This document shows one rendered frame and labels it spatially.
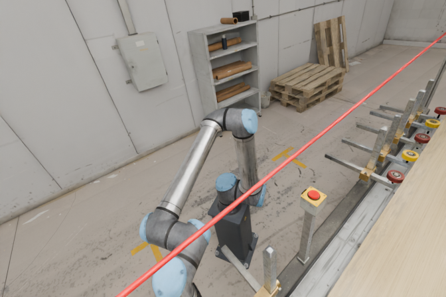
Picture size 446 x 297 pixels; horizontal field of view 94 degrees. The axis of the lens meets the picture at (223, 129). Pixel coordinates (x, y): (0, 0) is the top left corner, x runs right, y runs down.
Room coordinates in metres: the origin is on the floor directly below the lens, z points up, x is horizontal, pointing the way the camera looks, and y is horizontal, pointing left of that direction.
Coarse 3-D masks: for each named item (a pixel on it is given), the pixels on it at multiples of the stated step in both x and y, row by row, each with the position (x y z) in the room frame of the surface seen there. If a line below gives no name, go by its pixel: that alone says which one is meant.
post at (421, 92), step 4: (420, 92) 1.34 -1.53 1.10; (424, 92) 1.32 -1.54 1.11; (420, 96) 1.33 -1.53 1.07; (416, 100) 1.34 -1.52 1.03; (420, 100) 1.32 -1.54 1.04; (416, 104) 1.33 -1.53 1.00; (416, 108) 1.32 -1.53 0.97; (412, 112) 1.34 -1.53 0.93; (416, 112) 1.33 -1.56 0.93; (412, 116) 1.33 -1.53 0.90; (404, 132) 1.33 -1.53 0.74
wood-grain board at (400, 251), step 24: (432, 144) 0.99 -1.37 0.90; (432, 168) 0.79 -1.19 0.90; (408, 192) 0.66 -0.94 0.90; (432, 192) 0.64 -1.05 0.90; (384, 216) 0.56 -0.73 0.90; (408, 216) 0.54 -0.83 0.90; (432, 216) 0.52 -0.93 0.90; (384, 240) 0.45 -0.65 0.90; (408, 240) 0.43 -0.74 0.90; (432, 240) 0.42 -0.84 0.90; (360, 264) 0.37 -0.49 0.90; (384, 264) 0.36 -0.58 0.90; (408, 264) 0.35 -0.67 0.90; (432, 264) 0.33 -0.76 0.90; (336, 288) 0.30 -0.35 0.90; (360, 288) 0.29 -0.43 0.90; (384, 288) 0.28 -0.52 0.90; (408, 288) 0.27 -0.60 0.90; (432, 288) 0.26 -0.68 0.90
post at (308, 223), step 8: (304, 216) 0.51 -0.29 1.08; (312, 216) 0.48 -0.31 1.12; (304, 224) 0.51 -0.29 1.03; (312, 224) 0.49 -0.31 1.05; (304, 232) 0.50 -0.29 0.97; (312, 232) 0.50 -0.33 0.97; (304, 240) 0.50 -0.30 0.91; (304, 248) 0.49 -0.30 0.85; (304, 256) 0.49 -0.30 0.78; (304, 264) 0.48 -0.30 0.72
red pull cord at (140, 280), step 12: (396, 72) 0.59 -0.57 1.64; (384, 84) 0.54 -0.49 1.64; (336, 120) 0.39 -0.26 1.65; (324, 132) 0.35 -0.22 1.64; (276, 168) 0.27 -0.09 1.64; (264, 180) 0.25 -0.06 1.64; (252, 192) 0.23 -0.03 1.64; (216, 216) 0.19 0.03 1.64; (204, 228) 0.18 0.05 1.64; (192, 240) 0.16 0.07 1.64; (180, 252) 0.15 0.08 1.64; (156, 264) 0.14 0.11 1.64; (144, 276) 0.12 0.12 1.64; (132, 288) 0.11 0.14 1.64
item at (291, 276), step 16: (416, 128) 1.43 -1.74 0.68; (400, 144) 1.23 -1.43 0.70; (352, 192) 0.86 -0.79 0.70; (368, 192) 0.89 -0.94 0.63; (336, 208) 0.76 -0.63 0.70; (352, 208) 0.75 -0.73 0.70; (336, 224) 0.66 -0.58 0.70; (320, 240) 0.59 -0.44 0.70; (288, 272) 0.46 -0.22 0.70; (304, 272) 0.45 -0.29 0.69; (288, 288) 0.39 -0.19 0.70
